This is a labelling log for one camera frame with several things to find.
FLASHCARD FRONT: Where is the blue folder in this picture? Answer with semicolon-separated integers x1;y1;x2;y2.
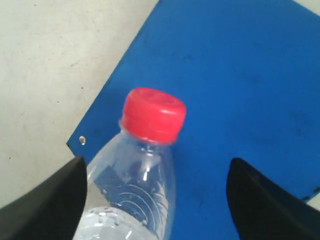
67;0;320;240

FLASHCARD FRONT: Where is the clear plastic water bottle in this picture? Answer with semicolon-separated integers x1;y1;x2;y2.
74;87;187;240

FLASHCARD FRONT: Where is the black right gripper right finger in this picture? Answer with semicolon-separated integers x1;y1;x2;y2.
226;157;320;240

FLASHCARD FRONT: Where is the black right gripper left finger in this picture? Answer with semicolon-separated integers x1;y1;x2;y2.
0;156;88;240

